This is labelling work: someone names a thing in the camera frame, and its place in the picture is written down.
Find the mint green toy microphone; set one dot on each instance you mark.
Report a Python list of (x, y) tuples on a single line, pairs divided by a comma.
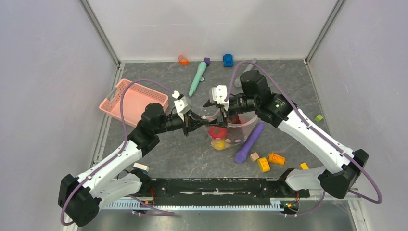
[(198, 75)]

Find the orange semicircle block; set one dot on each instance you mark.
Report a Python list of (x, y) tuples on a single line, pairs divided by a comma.
[(183, 60)]

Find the lime green cube block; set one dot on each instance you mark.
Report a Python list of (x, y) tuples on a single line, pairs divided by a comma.
[(318, 118)]

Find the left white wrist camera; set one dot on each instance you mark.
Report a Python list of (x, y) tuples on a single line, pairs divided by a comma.
[(182, 104)]

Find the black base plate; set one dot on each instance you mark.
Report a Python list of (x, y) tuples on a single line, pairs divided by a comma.
[(217, 191)]

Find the orange toy brick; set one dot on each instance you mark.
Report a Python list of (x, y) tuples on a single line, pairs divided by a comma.
[(276, 159)]

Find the blue toy car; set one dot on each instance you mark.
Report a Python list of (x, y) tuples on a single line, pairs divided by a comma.
[(228, 60)]

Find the purple cube block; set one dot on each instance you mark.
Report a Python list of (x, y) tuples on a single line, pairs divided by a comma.
[(207, 61)]

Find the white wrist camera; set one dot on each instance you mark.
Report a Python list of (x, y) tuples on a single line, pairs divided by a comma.
[(220, 93), (182, 104)]

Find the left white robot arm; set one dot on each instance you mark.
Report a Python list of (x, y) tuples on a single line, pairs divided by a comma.
[(82, 197)]

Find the clear zip top bag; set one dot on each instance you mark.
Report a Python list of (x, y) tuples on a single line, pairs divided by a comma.
[(238, 133)]

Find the pink plastic basket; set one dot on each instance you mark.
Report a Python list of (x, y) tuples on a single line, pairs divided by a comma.
[(137, 97)]

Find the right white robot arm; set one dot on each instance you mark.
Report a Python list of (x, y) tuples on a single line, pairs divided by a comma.
[(341, 165)]

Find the yellow pear toy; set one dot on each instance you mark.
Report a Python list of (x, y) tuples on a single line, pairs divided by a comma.
[(219, 144)]

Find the yellow toy brick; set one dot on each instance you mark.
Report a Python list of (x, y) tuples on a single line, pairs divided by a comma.
[(263, 164)]

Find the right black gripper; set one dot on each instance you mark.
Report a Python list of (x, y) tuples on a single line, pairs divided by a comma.
[(223, 123)]

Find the purple toy microphone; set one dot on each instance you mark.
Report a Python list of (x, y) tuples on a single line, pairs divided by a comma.
[(242, 154)]

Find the tan wooden cube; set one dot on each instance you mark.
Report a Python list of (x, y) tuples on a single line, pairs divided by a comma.
[(254, 156)]

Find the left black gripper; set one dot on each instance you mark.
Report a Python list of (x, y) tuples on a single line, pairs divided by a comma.
[(195, 122)]

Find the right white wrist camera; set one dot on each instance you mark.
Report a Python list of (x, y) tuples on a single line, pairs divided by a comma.
[(220, 93)]

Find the yellow flat block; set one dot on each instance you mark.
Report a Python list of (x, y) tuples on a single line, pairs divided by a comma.
[(304, 166)]

